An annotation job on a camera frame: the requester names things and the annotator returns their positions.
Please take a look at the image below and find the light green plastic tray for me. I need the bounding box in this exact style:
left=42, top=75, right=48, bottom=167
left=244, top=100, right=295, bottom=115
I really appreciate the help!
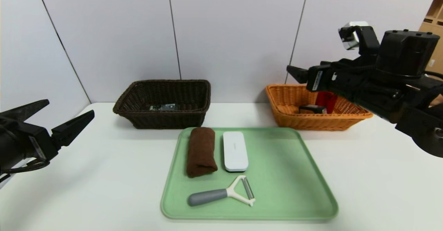
left=161, top=127, right=338, bottom=220

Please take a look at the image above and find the orange wicker basket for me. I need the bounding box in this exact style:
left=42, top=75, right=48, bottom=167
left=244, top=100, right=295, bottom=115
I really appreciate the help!
left=265, top=84, right=373, bottom=132

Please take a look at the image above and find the brown towel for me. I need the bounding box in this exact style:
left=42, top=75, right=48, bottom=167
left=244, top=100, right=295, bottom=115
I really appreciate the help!
left=186, top=127, right=218, bottom=178

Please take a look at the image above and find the wooden cabinet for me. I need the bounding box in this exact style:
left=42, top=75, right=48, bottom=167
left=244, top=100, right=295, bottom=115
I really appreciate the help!
left=418, top=0, right=443, bottom=76

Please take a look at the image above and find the dark brown wicker basket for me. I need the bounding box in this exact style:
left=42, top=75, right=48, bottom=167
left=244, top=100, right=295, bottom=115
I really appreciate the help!
left=113, top=80, right=211, bottom=130

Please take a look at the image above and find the white peeler grey handle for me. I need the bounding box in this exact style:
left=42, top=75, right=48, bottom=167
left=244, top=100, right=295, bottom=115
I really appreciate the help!
left=188, top=175, right=256, bottom=206

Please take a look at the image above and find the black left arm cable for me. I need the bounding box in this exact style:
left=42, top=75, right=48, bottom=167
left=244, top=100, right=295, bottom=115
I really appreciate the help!
left=0, top=158, right=49, bottom=184

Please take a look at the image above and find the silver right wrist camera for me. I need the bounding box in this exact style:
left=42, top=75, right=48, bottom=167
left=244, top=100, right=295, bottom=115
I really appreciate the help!
left=338, top=21, right=381, bottom=57

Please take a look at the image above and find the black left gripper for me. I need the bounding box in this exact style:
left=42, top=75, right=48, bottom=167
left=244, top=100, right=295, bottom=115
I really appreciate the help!
left=0, top=99, right=95, bottom=172

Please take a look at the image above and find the white rectangular case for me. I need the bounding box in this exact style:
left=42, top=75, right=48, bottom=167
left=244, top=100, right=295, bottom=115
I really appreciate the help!
left=223, top=131, right=249, bottom=172

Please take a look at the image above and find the black chewing gum box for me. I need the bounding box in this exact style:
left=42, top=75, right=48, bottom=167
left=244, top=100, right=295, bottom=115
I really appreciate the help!
left=299, top=104, right=327, bottom=114

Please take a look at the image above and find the black pump bottle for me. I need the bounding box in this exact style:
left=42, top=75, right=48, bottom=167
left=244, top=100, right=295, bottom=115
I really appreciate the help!
left=149, top=103, right=179, bottom=111

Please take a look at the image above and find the red soda can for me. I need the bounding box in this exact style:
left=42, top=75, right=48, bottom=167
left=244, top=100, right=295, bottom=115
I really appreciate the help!
left=315, top=91, right=338, bottom=114

